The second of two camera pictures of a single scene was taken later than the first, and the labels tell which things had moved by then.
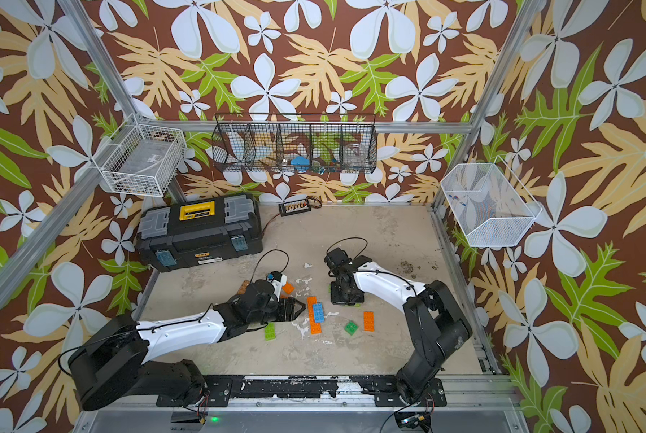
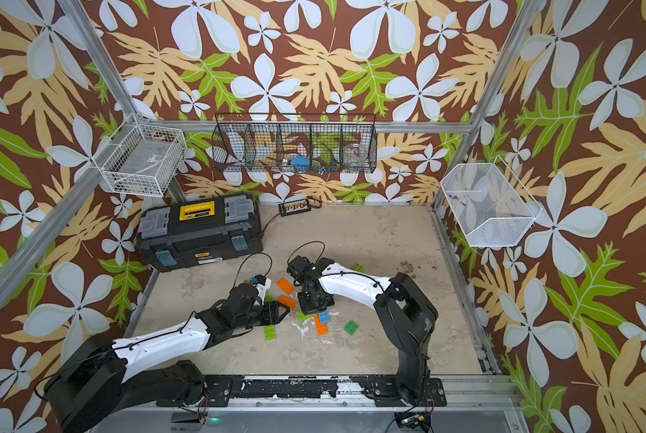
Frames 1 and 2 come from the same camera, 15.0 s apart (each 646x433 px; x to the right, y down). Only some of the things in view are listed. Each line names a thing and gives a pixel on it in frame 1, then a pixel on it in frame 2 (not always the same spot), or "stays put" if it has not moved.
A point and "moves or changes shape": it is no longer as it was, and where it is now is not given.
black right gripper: (334, 298) → (306, 309)
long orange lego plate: (315, 327) moves or changes shape
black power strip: (294, 207) stays put
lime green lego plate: (270, 332) stays put
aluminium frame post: (463, 152) stays put
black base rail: (384, 392) stays put
